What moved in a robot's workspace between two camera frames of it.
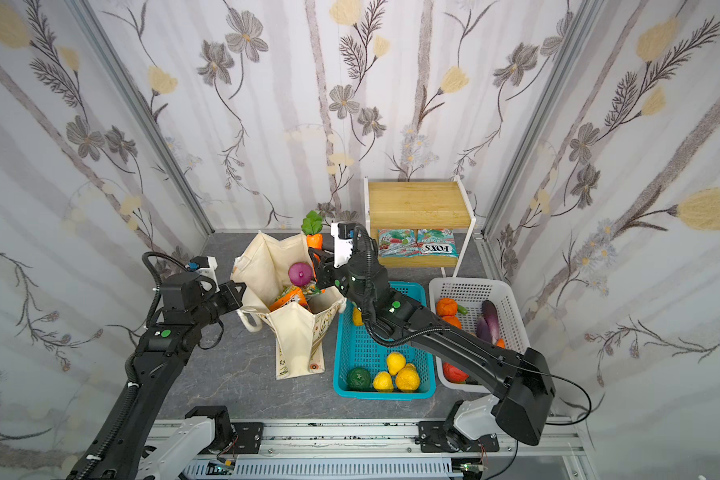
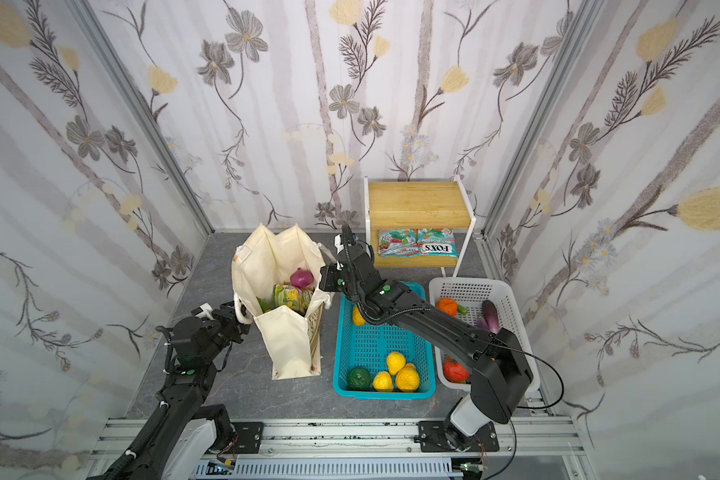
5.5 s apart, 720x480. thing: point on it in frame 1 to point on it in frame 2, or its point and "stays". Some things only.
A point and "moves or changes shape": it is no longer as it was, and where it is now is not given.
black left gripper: x=231 y=295 to x=227 y=327
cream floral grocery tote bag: x=260 y=272 moves or changes shape
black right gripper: x=333 y=282 stays
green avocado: x=359 y=379 stays
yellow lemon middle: x=383 y=382 stays
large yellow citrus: x=408 y=379 stays
